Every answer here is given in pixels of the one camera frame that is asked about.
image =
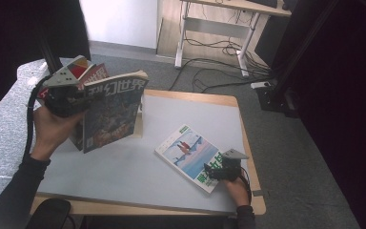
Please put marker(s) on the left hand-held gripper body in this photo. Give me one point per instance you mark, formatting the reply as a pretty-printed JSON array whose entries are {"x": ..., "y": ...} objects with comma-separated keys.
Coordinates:
[{"x": 63, "y": 98}]

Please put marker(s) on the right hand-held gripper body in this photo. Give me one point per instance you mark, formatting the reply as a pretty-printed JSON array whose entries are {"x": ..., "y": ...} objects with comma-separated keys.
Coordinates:
[{"x": 232, "y": 168}]

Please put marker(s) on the red cover magazine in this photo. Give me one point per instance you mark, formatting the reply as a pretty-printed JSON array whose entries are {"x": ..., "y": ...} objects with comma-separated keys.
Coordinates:
[{"x": 97, "y": 74}]

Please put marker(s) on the white green-lettered magazine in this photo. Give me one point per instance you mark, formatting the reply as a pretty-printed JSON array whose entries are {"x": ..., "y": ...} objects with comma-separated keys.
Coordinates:
[{"x": 187, "y": 152}]

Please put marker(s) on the portrait cover magazine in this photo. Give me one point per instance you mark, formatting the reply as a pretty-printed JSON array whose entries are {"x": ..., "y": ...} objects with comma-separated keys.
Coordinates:
[{"x": 77, "y": 70}]

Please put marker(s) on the dark blue cover magazine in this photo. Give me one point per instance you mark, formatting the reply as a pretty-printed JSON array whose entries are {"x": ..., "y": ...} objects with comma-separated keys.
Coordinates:
[{"x": 114, "y": 117}]

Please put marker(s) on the beige expandable book rack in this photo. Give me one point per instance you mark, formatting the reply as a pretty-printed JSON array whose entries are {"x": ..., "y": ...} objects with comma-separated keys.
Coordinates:
[{"x": 138, "y": 127}]

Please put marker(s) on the person's right hand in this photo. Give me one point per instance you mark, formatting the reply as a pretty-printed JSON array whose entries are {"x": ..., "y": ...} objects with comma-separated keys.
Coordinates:
[{"x": 239, "y": 192}]

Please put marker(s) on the person's left hand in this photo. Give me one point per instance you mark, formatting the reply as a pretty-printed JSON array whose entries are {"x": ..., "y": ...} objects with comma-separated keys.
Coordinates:
[{"x": 54, "y": 133}]

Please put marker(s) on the grey tape piece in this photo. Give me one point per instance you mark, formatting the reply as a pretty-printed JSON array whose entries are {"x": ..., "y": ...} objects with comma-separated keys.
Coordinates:
[{"x": 258, "y": 193}]

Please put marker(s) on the grey table board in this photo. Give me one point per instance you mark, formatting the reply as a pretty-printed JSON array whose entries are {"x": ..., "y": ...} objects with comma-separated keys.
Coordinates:
[{"x": 124, "y": 178}]

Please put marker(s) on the white power strip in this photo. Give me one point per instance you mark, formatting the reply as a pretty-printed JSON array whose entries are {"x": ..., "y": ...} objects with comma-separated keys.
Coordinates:
[{"x": 260, "y": 85}]

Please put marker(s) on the white-legged wooden desk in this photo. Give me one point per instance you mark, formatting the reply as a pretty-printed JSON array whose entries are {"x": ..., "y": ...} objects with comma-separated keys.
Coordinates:
[{"x": 216, "y": 28}]

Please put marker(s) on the black metal frame stand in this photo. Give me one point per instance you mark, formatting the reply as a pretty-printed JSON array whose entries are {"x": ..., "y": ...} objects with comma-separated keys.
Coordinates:
[{"x": 273, "y": 98}]

